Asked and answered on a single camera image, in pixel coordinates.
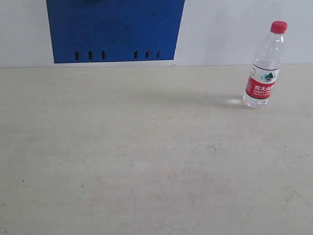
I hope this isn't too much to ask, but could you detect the blue ring binder notebook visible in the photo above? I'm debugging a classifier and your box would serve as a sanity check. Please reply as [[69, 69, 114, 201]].
[[46, 0, 185, 64]]

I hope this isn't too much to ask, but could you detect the clear plastic water bottle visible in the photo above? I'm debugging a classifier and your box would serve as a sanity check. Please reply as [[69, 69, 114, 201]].
[[243, 21, 288, 108]]

